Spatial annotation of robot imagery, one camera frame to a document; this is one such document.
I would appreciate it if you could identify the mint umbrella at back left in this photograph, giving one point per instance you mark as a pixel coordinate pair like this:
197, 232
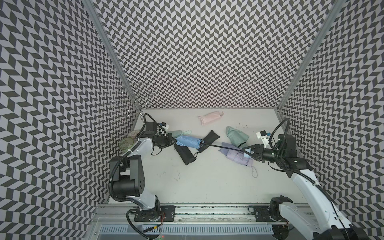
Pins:
178, 133

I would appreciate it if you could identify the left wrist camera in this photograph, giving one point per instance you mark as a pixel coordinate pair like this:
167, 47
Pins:
163, 128

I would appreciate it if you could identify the black sleeved umbrella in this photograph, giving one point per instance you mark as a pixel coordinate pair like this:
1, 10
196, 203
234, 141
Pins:
209, 139
185, 154

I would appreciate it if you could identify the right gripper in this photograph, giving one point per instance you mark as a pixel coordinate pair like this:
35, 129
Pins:
259, 149

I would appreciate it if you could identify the blue sleeved umbrella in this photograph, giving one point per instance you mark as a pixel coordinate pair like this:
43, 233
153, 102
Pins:
196, 143

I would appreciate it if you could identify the wire glass rack stand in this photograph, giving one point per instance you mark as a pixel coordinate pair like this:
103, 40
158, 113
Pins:
124, 105

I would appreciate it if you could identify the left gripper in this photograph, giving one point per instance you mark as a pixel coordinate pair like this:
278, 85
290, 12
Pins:
168, 137

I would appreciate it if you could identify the pink sleeved umbrella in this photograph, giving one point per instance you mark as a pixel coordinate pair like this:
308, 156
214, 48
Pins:
211, 117

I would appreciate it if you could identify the mint green sleeved umbrella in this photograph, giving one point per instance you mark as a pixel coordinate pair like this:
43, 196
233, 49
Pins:
237, 137

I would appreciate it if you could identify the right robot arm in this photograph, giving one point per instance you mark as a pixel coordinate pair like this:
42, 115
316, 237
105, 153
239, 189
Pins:
329, 223

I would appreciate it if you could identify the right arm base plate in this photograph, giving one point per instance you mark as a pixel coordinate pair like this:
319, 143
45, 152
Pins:
266, 214

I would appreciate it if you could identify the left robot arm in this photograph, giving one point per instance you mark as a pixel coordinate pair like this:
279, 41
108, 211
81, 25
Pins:
127, 182

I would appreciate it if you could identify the green drinking glass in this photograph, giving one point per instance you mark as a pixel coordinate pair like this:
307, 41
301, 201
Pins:
125, 144

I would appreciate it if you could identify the lavender sleeved umbrella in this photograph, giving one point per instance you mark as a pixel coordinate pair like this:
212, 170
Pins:
240, 159

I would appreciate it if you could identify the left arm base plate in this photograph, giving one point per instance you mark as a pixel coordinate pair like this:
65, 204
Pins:
165, 213

